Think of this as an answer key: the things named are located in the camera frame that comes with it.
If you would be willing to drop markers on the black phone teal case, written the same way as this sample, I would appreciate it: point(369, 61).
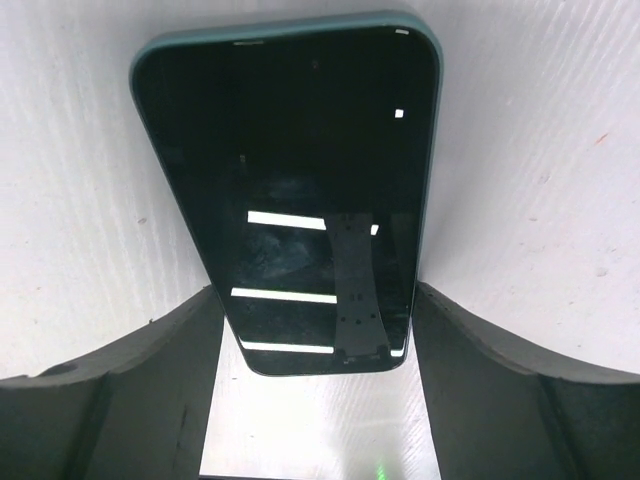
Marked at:
point(299, 153)

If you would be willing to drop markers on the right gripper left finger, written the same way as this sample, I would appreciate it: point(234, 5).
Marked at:
point(137, 408)

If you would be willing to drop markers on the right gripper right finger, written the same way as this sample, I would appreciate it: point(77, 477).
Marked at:
point(502, 407)

